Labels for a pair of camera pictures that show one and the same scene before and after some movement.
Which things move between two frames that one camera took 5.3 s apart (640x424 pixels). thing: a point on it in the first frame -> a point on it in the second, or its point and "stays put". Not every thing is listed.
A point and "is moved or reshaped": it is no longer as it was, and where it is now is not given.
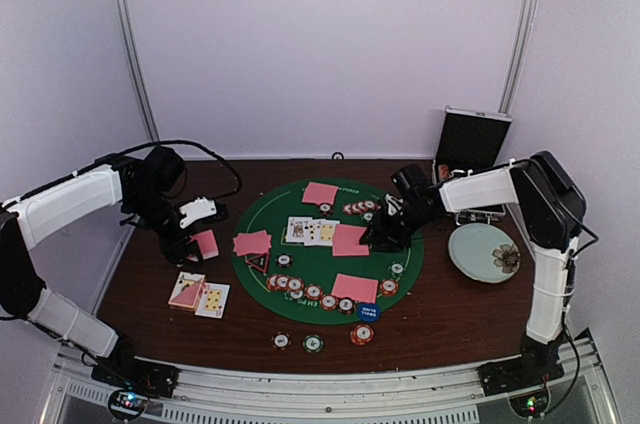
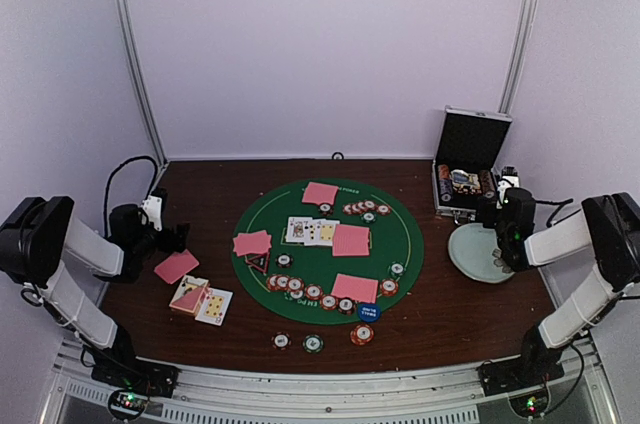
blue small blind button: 369,312 stays put
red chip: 314,291 stays put
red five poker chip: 388,287 stays put
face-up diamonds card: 213,300 is moved or reshaped
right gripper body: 398,231 -> 485,208
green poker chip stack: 313,343 stays put
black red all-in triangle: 259,261 stays put
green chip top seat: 325,209 -> 368,217
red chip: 282,282 stays put
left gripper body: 169,244 -> 143,245
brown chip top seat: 284,260 -> 325,209
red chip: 329,302 stays put
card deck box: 186,291 stays put
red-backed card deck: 207,243 -> 176,265
